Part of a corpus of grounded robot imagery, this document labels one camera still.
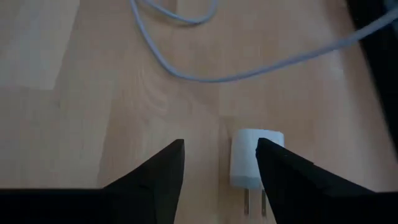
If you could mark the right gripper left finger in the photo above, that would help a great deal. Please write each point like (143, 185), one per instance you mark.
(155, 193)

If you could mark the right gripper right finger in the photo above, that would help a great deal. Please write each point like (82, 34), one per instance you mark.
(298, 193)

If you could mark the white USB wall charger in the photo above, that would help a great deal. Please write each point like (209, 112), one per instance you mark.
(244, 161)

